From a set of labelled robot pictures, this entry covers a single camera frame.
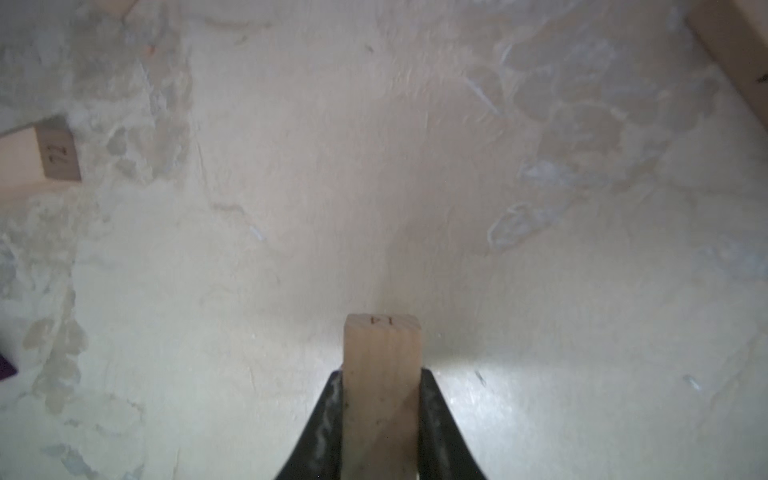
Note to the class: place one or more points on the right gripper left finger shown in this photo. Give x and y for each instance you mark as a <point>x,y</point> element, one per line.
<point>317,453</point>

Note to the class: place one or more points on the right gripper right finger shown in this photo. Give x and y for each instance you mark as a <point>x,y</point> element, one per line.
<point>442,451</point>

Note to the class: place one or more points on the plain wood block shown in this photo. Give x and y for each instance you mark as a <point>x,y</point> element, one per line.
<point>36,159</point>
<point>381,372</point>

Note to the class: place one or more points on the dotted wood block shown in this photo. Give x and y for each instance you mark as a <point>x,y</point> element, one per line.
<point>734,32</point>

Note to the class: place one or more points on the purple triangular block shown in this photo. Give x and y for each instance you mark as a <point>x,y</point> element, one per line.
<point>7,369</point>

